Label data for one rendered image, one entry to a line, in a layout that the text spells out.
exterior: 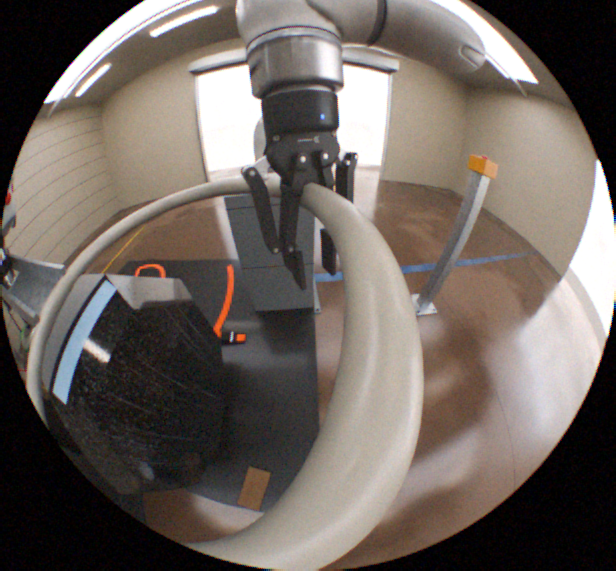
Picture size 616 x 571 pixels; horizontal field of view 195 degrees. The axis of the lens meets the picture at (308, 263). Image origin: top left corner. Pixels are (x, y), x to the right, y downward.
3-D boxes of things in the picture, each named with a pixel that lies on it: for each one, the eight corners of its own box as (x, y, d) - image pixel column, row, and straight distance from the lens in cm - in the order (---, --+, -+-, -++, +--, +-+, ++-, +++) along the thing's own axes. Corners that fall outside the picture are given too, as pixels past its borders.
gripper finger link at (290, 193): (311, 154, 18) (297, 152, 17) (297, 256, 21) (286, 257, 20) (293, 153, 22) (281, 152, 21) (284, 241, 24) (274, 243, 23)
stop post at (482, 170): (436, 313, 155) (507, 169, 118) (416, 316, 143) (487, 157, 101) (426, 294, 164) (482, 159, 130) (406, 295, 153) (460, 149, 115)
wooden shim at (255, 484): (259, 510, 112) (258, 511, 111) (237, 502, 114) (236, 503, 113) (271, 472, 103) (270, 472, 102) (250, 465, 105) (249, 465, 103)
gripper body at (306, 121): (315, 103, 26) (320, 172, 26) (247, 107, 22) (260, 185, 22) (358, 92, 20) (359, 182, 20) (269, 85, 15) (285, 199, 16)
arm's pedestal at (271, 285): (255, 270, 159) (236, 176, 125) (311, 266, 157) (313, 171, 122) (247, 318, 127) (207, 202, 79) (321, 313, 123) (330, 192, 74)
